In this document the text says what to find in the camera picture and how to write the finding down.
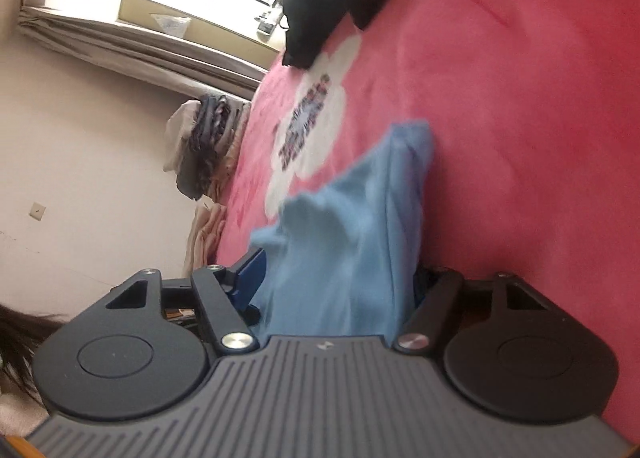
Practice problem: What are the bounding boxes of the stack of folded clothes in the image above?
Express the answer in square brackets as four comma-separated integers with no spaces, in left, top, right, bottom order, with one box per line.
[163,95,250,201]

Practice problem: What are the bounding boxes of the beige curtain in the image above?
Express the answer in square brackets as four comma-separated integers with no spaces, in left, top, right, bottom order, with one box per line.
[17,6,266,100]

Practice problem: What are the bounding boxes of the light blue t-shirt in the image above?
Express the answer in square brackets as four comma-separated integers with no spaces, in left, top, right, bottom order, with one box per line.
[250,121,434,343]

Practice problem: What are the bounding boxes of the pink floral bed blanket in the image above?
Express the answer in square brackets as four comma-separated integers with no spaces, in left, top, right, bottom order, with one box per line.
[217,0,639,440]

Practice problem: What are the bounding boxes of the folded beige garment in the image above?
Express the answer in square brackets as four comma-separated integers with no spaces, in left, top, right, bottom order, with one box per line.
[182,196,227,277]

